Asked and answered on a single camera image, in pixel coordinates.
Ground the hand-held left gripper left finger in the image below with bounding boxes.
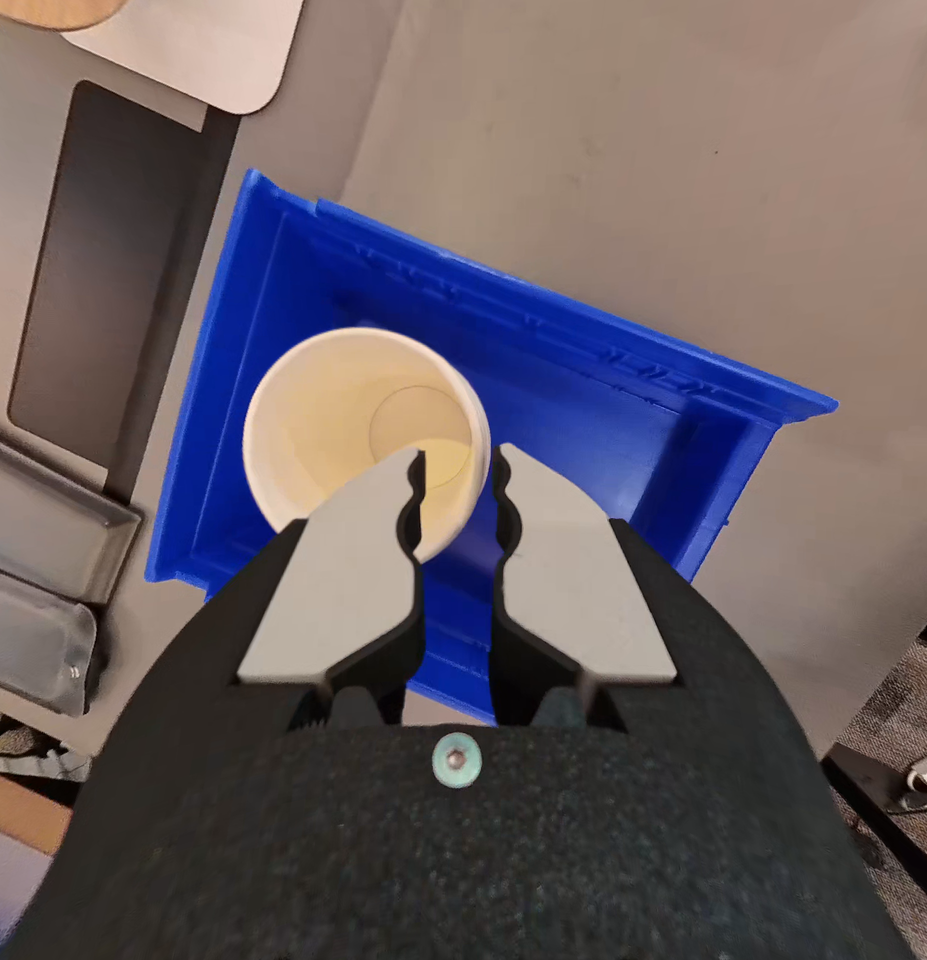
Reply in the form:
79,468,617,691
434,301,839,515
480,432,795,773
237,447,429,725

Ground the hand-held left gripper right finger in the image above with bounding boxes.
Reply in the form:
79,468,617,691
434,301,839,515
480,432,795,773
490,441,680,726

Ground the stack of white paper cups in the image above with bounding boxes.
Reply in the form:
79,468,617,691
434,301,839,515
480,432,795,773
242,327,492,565

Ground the blue plastic bin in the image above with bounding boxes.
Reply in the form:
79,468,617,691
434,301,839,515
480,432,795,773
144,168,840,729

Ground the grey metal tray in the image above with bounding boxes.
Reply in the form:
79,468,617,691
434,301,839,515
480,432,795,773
0,562,97,717
0,431,144,605

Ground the wooden desk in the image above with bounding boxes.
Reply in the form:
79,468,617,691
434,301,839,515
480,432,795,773
0,768,75,856

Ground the white board stand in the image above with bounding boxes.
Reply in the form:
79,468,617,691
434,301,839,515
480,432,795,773
58,0,307,115

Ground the dark table cable cover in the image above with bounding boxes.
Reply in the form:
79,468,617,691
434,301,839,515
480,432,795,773
7,81,210,451

